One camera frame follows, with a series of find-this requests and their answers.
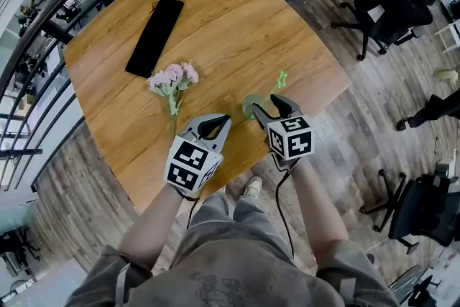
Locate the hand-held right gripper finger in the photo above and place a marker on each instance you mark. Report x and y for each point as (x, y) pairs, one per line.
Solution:
(260, 116)
(285, 108)

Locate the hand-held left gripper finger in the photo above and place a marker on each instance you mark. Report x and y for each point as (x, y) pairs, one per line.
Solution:
(223, 136)
(201, 120)

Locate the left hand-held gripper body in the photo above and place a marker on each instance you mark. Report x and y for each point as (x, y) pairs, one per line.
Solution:
(190, 161)

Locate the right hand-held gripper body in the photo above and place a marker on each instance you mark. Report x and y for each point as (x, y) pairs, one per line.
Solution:
(291, 138)

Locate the clear glass vase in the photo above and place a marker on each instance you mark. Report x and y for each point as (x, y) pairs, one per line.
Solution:
(248, 108)

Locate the person's right forearm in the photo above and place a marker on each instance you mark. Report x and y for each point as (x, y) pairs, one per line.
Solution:
(320, 212)

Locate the person's left forearm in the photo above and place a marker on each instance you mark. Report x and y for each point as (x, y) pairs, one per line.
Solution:
(151, 230)

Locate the pink flower bouquet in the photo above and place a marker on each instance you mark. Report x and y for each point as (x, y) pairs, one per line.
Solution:
(172, 77)

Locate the person's right shoe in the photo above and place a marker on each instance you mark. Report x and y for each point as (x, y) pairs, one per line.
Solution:
(252, 187)

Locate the person's grey trousers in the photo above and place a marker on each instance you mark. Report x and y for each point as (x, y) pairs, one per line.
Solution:
(215, 226)

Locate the black fabric pouch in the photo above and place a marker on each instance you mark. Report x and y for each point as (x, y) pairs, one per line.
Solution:
(154, 37)

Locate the person's grey shirt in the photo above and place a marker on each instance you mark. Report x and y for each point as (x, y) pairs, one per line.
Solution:
(233, 280)

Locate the black high-back office chair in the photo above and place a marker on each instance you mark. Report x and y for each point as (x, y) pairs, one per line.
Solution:
(391, 7)

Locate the black mesh office chair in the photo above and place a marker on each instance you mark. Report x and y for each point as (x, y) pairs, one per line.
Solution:
(420, 212)

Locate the wooden table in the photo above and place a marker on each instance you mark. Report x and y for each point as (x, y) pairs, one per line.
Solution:
(59, 33)

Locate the white folding chair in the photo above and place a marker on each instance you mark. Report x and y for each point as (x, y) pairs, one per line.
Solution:
(449, 37)

